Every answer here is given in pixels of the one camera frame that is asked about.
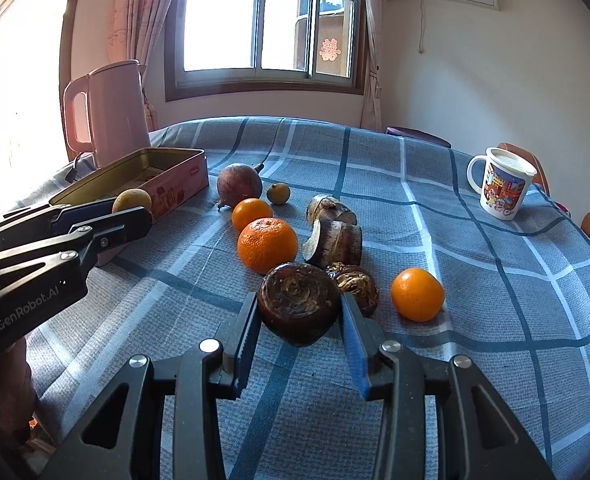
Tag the small yellow-green fruit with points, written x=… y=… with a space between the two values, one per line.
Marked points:
x=278 y=193

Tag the blue plaid tablecloth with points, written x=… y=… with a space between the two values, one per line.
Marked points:
x=517 y=300

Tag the purple passion fruit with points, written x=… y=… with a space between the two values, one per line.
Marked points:
x=237 y=182

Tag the pink metal tin box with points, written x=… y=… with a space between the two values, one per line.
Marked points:
x=169 y=175

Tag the pink curtain right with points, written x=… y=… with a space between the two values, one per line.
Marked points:
x=371 y=115

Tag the small dark water chestnut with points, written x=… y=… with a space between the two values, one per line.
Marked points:
x=359 y=282

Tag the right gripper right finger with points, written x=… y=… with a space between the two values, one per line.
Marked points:
x=478 y=435

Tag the small orange tangerine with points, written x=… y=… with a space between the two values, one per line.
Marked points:
x=248 y=211

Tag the pink curtain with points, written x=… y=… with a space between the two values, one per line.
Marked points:
x=371 y=115
x=135 y=28

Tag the window with brown frame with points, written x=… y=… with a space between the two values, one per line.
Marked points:
x=225 y=46

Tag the purple cushioned stool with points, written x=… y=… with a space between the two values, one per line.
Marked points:
x=403 y=132

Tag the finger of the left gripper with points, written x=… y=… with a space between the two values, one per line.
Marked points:
x=32 y=223
x=99 y=235

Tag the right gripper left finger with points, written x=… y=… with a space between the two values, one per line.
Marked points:
x=119 y=436

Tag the pink electric kettle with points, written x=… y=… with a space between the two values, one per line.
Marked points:
x=113 y=112

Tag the dark round water chestnut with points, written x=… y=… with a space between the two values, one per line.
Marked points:
x=298 y=302

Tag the pink curtain left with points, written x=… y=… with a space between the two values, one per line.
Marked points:
x=135 y=28

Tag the brown sugarcane piece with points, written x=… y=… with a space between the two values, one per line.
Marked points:
x=328 y=207

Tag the white cartoon mug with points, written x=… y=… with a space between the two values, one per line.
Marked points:
x=504 y=183

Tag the person's left hand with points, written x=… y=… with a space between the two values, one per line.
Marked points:
x=17 y=393

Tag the small yellow-brown round fruit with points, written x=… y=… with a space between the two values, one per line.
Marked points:
x=131 y=198

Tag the large orange tangerine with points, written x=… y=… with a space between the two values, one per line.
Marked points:
x=265 y=243

